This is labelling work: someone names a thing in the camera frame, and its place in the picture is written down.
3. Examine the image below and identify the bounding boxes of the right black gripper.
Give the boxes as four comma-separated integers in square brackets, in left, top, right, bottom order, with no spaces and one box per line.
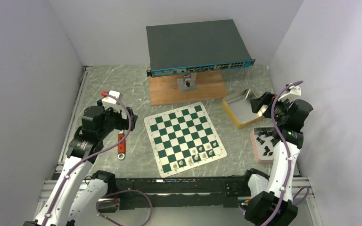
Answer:
[250,91,295,124]

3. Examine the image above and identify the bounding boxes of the red handled adjustable wrench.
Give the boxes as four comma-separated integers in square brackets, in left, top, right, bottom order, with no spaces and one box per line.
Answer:
[117,130,126,160]

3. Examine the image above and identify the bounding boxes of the yellow metal tin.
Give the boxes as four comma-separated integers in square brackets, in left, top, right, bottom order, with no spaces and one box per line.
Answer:
[222,89,264,129]

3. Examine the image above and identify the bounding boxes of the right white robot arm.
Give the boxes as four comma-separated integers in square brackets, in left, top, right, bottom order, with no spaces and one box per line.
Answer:
[239,89,313,226]

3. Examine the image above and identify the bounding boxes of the green white chess mat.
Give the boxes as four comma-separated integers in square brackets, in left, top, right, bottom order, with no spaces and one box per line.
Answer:
[144,102,227,178]

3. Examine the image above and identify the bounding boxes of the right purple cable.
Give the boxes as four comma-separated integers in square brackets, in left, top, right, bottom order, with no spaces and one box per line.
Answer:
[260,80,311,226]

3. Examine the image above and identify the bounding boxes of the pink plastic tray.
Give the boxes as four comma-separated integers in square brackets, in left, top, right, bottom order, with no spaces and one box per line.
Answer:
[250,127,274,164]

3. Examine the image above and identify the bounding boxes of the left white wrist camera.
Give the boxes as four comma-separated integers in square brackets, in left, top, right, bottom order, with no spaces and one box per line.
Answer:
[101,90,123,112]

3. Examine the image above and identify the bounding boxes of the purple cable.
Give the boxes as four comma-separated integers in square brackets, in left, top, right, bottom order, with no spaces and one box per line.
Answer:
[40,92,153,226]
[260,80,311,226]

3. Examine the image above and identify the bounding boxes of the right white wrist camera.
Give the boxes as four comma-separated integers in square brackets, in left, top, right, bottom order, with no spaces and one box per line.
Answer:
[278,85,301,103]

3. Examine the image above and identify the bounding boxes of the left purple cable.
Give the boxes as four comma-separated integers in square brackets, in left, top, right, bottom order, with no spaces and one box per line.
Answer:
[40,92,153,226]

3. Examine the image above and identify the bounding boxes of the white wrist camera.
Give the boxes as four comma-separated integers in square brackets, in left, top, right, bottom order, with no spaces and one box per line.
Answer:
[101,90,123,112]
[278,85,301,103]

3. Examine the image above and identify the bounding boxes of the black chess piece in tray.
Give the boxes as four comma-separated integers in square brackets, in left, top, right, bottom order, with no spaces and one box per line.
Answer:
[267,129,277,137]
[258,130,268,137]
[263,146,273,156]
[256,137,265,145]

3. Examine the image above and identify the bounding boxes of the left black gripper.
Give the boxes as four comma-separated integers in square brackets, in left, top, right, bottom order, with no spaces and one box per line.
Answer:
[97,100,137,139]

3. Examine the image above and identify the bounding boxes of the wooden board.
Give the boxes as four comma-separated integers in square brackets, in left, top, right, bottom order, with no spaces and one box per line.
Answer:
[148,71,228,106]

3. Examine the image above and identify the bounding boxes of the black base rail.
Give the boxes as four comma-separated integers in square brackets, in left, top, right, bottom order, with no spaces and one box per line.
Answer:
[99,175,251,212]

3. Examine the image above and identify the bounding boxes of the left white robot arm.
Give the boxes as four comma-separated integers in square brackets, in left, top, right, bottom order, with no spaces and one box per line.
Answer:
[24,97,138,226]

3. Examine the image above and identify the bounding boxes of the metal bracket with knob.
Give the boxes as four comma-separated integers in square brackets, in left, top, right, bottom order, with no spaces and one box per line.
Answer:
[177,73,197,92]

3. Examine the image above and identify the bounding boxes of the aluminium frame rail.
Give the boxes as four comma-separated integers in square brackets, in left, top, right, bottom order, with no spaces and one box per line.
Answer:
[31,65,93,226]

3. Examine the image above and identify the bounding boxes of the dark grey network switch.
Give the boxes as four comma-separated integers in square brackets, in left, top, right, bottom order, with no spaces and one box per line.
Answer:
[146,19,255,77]

